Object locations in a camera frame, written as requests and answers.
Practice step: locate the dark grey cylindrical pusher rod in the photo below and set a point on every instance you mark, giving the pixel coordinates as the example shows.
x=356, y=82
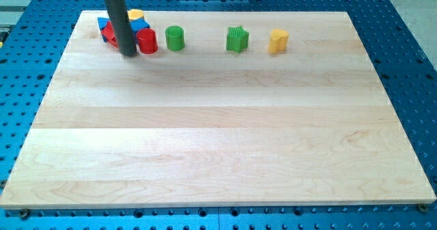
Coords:
x=121, y=25

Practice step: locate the red cylinder block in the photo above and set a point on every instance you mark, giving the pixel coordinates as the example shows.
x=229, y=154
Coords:
x=147, y=41

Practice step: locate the red star block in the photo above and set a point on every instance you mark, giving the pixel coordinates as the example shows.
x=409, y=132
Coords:
x=108, y=34

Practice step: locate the green star block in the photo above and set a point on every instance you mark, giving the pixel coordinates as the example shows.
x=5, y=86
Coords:
x=237, y=39

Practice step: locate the yellow block behind rod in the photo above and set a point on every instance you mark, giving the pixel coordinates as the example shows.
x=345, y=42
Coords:
x=135, y=14

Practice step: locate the blue block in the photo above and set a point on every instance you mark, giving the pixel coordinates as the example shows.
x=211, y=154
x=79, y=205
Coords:
x=136, y=25

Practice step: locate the green cylinder block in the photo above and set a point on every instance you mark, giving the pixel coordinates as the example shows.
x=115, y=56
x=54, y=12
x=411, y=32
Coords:
x=175, y=38

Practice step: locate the light wooden board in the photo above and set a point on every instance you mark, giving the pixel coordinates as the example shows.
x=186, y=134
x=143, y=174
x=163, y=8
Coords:
x=204, y=126

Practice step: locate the yellow heart block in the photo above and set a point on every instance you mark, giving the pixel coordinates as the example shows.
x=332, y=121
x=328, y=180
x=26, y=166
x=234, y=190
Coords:
x=278, y=41

